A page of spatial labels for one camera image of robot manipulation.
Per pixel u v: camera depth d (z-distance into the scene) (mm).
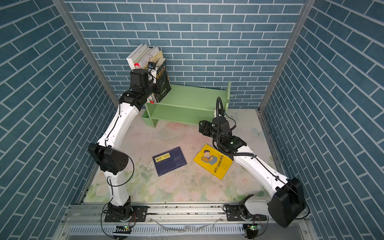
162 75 808
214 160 912
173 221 731
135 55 698
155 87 719
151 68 666
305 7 707
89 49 866
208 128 684
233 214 736
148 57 737
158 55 802
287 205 407
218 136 568
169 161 917
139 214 733
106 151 480
